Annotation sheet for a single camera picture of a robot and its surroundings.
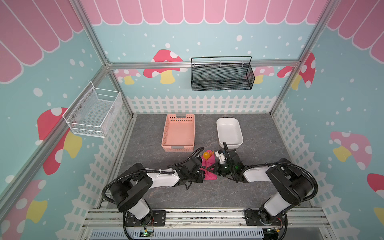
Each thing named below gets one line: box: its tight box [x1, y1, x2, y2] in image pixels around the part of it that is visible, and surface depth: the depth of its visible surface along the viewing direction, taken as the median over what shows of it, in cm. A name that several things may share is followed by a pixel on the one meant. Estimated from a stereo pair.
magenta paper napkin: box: [200, 150, 218, 181], surface depth 89 cm
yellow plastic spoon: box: [203, 152, 210, 161], surface depth 98 cm
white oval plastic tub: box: [216, 117, 244, 149], surface depth 108 cm
